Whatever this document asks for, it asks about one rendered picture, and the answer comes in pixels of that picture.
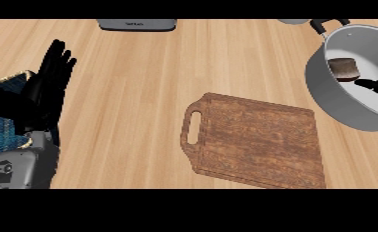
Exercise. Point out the grey round object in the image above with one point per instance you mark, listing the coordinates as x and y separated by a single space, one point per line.
294 21

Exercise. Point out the dark grey appliance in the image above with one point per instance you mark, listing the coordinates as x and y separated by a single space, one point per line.
136 24

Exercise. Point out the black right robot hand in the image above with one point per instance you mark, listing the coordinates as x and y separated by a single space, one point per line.
368 84

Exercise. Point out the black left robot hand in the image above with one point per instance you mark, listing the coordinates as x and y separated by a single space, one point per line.
46 86

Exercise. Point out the brown cupcake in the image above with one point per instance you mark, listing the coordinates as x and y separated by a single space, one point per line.
345 69

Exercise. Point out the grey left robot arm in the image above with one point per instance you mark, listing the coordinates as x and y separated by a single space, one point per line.
23 166

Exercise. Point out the blue patterned gold-rimmed plate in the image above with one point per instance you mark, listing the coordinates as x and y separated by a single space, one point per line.
11 84

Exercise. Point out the brown wooden cutting board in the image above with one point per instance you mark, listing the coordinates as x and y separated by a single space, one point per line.
256 139

